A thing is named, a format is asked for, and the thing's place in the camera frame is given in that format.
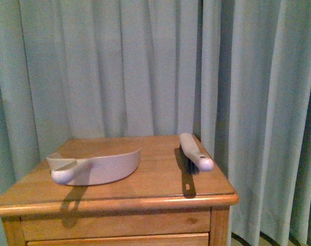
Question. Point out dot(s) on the wooden nightstand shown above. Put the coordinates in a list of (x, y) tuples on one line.
[(160, 203)]

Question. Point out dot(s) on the beige hand brush black bristles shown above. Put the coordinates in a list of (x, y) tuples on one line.
[(197, 162)]

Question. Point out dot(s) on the beige plastic dustpan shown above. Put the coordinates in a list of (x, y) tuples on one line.
[(92, 171)]

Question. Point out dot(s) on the light green curtain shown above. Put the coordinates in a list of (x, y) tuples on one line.
[(237, 74)]

